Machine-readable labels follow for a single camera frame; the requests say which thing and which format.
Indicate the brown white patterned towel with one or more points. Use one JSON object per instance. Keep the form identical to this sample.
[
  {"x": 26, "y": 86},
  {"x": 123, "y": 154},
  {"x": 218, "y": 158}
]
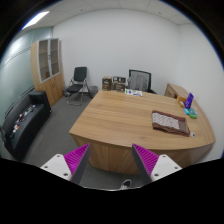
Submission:
[{"x": 168, "y": 122}]

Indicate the green box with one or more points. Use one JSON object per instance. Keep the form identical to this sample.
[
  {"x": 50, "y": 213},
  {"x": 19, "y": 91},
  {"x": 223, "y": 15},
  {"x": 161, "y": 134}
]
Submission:
[{"x": 192, "y": 114}]

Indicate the low wooden side cabinet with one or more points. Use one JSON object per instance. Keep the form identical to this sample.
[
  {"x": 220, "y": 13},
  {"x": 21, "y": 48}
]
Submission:
[{"x": 174, "y": 90}]

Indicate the black visitor chair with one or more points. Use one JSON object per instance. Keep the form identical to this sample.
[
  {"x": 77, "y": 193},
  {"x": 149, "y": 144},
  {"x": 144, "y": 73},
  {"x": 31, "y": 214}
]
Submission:
[{"x": 79, "y": 75}]

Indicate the wooden cabinet with glass doors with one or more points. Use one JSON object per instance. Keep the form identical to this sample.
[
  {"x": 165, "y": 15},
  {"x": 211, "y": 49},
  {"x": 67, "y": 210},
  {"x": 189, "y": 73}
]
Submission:
[{"x": 53, "y": 83}]

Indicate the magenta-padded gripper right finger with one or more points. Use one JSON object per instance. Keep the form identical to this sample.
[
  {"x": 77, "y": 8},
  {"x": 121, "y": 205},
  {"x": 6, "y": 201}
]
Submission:
[{"x": 162, "y": 165}]

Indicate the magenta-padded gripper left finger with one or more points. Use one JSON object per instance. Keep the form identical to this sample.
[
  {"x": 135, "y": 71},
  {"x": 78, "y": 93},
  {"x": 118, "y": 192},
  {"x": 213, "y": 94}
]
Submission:
[{"x": 60, "y": 165}]

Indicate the dark waste bin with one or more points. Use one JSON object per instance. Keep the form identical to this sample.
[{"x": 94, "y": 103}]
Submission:
[{"x": 93, "y": 91}]

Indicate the grey backpack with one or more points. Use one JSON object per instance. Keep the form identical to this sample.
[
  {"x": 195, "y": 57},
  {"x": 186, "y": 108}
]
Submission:
[{"x": 137, "y": 82}]

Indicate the white printed leaflet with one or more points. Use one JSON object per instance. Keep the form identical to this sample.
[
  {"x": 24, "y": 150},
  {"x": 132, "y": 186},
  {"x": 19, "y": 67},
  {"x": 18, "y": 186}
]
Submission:
[{"x": 133, "y": 92}]

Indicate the black mesh office chair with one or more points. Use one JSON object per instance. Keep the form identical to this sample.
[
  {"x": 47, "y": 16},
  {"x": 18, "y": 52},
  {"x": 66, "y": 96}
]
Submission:
[{"x": 148, "y": 80}]

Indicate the purple box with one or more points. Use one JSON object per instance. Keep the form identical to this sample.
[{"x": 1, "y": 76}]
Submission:
[{"x": 189, "y": 100}]

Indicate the small dark brown box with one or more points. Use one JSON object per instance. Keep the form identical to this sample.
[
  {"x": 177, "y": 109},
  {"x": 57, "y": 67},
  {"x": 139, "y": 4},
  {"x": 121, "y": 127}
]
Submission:
[{"x": 106, "y": 84}]

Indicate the black leather sofa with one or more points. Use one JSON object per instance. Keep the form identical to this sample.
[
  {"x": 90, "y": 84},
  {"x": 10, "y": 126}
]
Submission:
[{"x": 23, "y": 123}]

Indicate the orange box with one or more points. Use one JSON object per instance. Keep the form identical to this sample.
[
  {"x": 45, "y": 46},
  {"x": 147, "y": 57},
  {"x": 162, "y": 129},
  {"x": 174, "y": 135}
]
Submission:
[{"x": 181, "y": 99}]

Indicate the blue box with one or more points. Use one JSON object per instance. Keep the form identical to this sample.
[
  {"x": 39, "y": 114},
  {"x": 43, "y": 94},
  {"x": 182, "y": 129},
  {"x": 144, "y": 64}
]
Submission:
[{"x": 186, "y": 111}]

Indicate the ceiling light panel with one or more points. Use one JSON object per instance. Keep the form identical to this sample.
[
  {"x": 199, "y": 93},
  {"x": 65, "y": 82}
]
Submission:
[{"x": 36, "y": 20}]

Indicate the large dark brown box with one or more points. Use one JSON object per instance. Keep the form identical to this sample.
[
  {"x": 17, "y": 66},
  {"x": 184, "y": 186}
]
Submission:
[{"x": 118, "y": 84}]

